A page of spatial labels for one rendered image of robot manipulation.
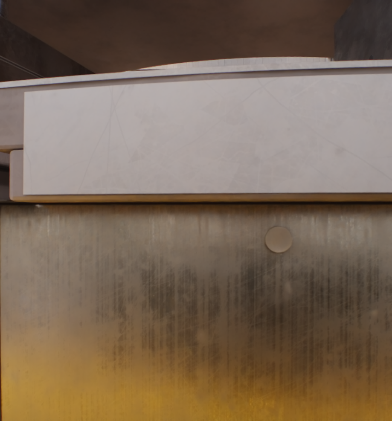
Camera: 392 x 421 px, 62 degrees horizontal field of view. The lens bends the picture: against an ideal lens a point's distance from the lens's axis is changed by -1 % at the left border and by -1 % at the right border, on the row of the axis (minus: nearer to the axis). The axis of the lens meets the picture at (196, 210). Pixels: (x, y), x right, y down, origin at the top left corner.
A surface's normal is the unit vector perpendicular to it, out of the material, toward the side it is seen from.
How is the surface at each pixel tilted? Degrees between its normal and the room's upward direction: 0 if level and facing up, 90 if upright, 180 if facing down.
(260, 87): 90
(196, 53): 180
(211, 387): 90
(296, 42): 180
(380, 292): 90
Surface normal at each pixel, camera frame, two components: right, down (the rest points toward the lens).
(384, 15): -1.00, 0.00
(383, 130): -0.10, 0.00
